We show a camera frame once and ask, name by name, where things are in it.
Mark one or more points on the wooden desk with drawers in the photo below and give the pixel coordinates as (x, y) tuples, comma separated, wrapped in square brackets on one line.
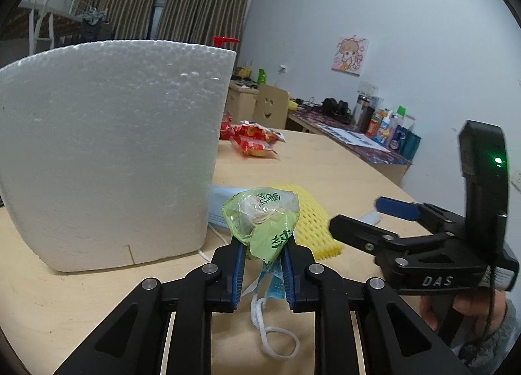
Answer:
[(240, 102)]

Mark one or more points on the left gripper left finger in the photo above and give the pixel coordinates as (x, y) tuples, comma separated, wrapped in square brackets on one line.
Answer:
[(164, 324)]

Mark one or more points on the metal bunk bed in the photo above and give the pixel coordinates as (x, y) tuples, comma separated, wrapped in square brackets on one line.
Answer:
[(43, 24)]

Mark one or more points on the person's right hand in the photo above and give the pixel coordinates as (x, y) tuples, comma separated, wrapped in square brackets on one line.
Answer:
[(474, 304)]

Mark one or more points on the white styrofoam box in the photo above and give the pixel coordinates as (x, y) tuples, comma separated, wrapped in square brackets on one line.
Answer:
[(108, 150)]

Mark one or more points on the black headphones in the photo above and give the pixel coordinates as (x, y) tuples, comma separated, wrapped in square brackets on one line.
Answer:
[(337, 110)]

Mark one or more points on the brown window curtains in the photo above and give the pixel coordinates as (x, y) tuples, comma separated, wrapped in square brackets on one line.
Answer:
[(186, 21)]

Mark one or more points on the green plastic item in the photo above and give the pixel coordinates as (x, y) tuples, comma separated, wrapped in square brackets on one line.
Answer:
[(262, 76)]

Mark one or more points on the teal box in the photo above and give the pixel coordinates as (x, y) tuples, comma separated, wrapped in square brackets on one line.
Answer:
[(410, 146)]

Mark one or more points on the white foam tube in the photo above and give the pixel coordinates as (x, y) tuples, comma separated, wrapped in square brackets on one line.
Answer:
[(371, 218)]

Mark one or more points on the white lotion pump bottle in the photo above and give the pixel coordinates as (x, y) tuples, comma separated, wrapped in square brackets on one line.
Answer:
[(225, 42)]

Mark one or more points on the light blue face mask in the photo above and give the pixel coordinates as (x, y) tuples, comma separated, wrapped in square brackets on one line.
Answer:
[(269, 283)]

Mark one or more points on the red snack packet pile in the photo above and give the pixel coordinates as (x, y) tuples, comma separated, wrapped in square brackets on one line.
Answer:
[(248, 129)]

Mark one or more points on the wooden smiley chair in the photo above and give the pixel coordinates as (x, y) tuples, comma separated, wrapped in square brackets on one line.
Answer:
[(271, 107)]

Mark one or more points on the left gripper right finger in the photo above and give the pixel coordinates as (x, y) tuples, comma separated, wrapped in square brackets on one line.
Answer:
[(361, 327)]

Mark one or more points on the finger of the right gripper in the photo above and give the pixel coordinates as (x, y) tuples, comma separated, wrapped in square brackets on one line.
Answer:
[(400, 209)]

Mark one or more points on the anime girl wall poster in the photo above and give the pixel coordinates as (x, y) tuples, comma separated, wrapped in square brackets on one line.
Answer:
[(350, 55)]

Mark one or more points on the steel thermos flask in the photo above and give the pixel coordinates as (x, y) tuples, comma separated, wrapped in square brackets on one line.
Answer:
[(363, 105)]

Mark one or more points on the printed paper sheet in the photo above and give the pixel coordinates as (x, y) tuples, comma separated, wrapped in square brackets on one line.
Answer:
[(351, 138)]

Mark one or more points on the yellow foam fruit net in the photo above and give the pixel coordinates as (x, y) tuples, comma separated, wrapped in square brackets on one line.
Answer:
[(312, 230)]

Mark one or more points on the green plastic snack wrapper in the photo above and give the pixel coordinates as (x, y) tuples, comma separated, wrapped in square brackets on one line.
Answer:
[(263, 219)]

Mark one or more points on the red snack packet front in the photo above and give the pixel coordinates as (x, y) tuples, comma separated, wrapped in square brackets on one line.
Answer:
[(252, 147)]

